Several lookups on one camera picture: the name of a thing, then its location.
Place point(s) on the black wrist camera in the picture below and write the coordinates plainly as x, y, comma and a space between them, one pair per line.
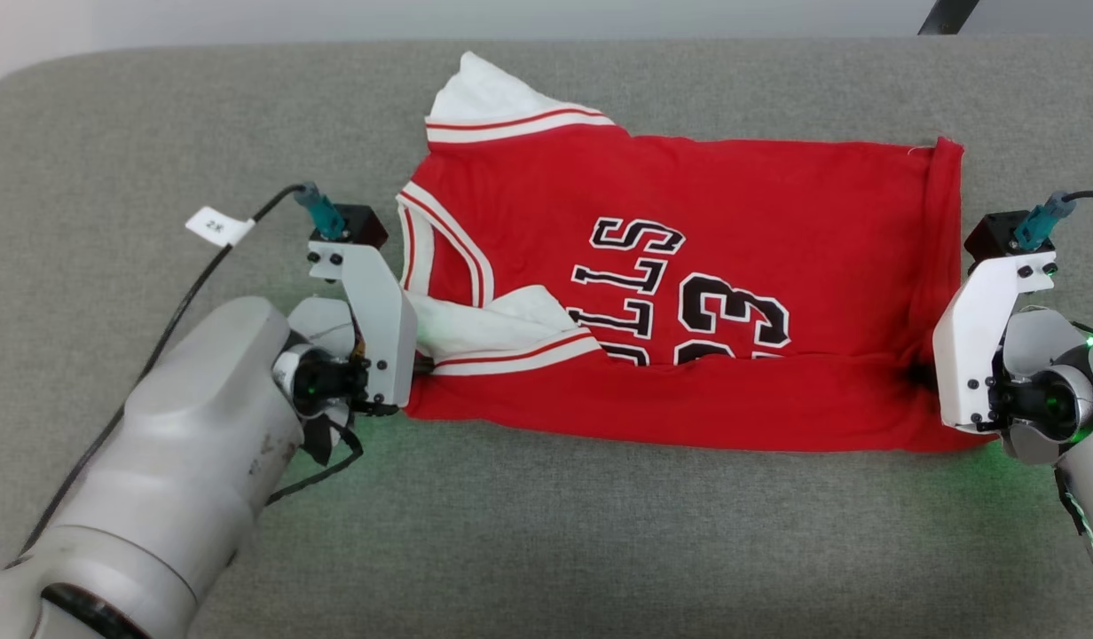
362, 226
990, 238

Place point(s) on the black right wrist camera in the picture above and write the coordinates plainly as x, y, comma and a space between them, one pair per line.
990, 238

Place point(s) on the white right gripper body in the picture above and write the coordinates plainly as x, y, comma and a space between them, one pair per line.
1043, 390

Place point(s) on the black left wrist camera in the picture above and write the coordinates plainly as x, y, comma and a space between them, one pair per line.
362, 226

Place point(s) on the white camera bracket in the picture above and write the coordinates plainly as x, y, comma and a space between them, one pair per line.
378, 311
977, 337

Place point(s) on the white left camera bracket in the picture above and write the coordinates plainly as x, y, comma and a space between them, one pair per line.
378, 311

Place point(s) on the black partition post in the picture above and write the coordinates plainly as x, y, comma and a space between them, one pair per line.
948, 16

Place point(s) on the red and white basketball jersey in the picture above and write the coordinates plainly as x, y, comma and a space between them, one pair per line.
777, 204

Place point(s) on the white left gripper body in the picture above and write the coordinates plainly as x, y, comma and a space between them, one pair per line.
325, 373

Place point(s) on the white right camera bracket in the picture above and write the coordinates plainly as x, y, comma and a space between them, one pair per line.
977, 337

